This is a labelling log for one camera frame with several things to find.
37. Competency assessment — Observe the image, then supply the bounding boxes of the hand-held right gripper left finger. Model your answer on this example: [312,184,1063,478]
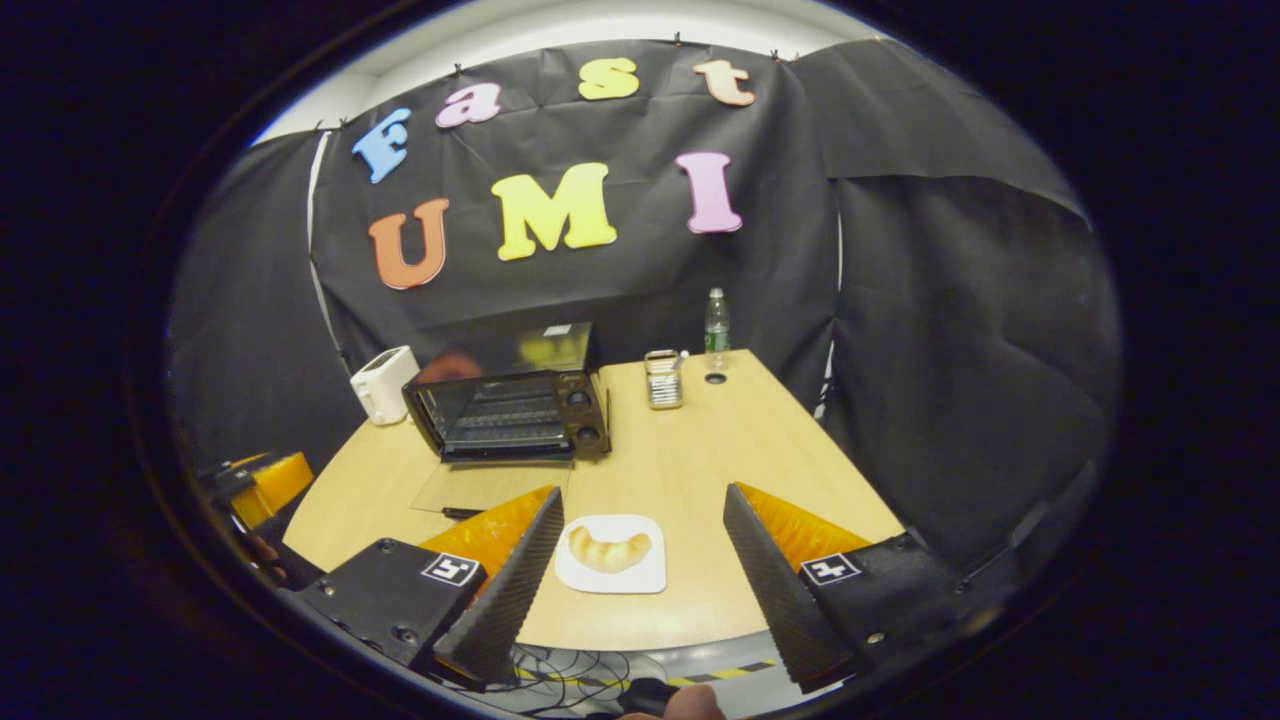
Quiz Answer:
[290,485,566,691]

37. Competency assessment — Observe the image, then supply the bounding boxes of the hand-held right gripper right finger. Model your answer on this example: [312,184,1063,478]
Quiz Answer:
[722,482,1001,695]

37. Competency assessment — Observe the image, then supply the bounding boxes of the golden croissant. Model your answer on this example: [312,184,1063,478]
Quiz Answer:
[568,525,653,574]

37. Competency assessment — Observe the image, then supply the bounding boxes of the black electric oven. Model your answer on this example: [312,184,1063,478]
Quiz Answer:
[402,322,612,521]

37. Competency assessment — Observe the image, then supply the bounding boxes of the yellow black floor tape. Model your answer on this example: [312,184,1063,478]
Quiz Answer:
[520,658,778,691]

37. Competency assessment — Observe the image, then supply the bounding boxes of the white square plate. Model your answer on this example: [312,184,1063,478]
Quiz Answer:
[555,515,668,595]

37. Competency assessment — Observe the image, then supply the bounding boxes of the white toaster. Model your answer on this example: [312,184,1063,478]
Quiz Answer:
[350,346,421,426]

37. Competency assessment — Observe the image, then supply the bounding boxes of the clear plastic bottle green label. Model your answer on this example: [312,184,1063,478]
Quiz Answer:
[704,288,731,373]

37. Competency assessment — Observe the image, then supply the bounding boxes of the black cables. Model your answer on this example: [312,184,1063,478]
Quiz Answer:
[505,645,646,717]

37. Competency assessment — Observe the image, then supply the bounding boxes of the wire mesh holder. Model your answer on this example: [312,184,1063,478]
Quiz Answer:
[645,349,685,411]

